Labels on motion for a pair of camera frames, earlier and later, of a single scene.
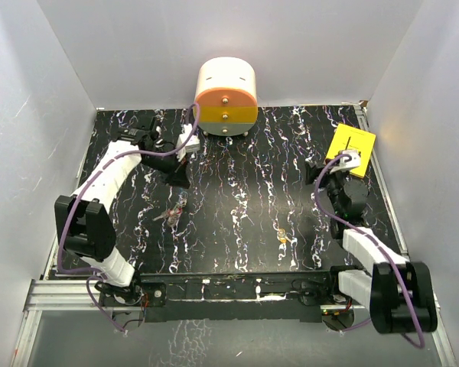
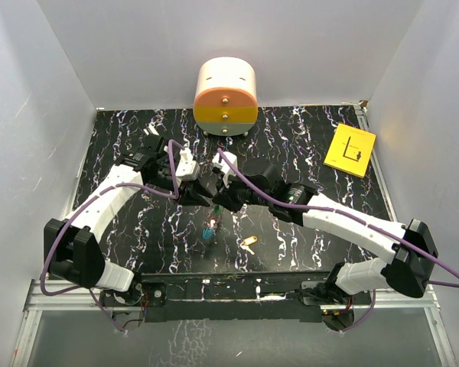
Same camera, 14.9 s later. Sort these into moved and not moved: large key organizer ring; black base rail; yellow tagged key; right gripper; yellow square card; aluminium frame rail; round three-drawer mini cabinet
Moved: yellow tagged key; right gripper; large key organizer ring
Not moved: aluminium frame rail; yellow square card; round three-drawer mini cabinet; black base rail
